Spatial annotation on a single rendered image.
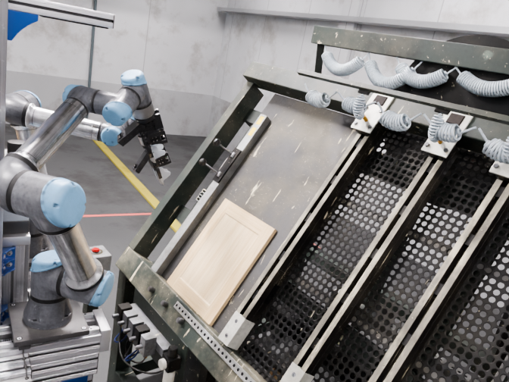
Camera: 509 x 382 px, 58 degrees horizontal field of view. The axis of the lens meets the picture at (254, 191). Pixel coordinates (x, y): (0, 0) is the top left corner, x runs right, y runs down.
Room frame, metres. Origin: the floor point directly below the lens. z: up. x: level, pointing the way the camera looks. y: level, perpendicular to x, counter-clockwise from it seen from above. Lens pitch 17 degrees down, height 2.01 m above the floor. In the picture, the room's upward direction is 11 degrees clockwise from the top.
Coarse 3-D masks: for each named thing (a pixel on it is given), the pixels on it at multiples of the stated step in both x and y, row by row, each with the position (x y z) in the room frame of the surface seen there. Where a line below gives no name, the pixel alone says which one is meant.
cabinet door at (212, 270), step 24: (216, 216) 2.05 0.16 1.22; (240, 216) 1.97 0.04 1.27; (216, 240) 1.95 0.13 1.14; (240, 240) 1.88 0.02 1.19; (264, 240) 1.81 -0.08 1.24; (192, 264) 1.92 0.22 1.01; (216, 264) 1.85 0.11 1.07; (240, 264) 1.79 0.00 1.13; (192, 288) 1.82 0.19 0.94; (216, 288) 1.76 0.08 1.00; (216, 312) 1.67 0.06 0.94
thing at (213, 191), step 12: (264, 120) 2.31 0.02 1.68; (240, 144) 2.28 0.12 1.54; (252, 144) 2.28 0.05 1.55; (240, 156) 2.23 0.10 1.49; (216, 192) 2.16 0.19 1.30; (204, 204) 2.12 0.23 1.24; (192, 216) 2.10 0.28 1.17; (180, 228) 2.09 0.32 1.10; (192, 228) 2.09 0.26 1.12; (180, 240) 2.05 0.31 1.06; (168, 252) 2.02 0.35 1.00; (156, 264) 2.01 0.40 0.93; (168, 264) 2.01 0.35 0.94
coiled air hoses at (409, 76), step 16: (336, 64) 2.67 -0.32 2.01; (352, 64) 2.65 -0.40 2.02; (368, 64) 2.51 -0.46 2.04; (400, 64) 2.38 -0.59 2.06; (384, 80) 2.41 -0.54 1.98; (400, 80) 2.35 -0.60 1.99; (416, 80) 2.28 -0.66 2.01; (432, 80) 2.28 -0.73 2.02; (464, 80) 2.12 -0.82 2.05; (480, 80) 2.08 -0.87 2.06; (496, 96) 2.02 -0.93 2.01
